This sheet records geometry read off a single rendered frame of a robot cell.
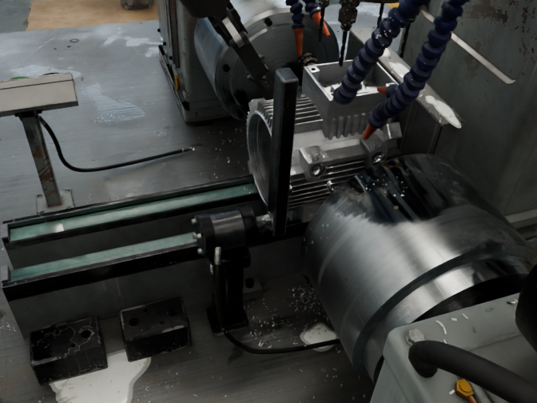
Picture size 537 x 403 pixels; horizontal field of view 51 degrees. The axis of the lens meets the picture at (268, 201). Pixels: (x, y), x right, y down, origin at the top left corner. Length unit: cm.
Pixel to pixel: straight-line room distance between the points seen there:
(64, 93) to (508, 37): 70
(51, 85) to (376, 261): 64
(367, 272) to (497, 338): 16
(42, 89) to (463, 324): 76
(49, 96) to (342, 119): 49
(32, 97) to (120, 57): 67
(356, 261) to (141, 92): 98
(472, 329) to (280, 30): 67
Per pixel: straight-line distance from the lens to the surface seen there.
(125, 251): 92
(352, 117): 86
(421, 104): 85
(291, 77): 66
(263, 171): 99
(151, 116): 141
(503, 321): 57
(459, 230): 63
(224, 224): 77
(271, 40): 105
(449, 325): 55
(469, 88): 96
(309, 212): 88
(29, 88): 103
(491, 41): 93
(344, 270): 65
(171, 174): 123
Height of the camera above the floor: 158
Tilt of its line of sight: 43 degrees down
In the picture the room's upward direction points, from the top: 3 degrees clockwise
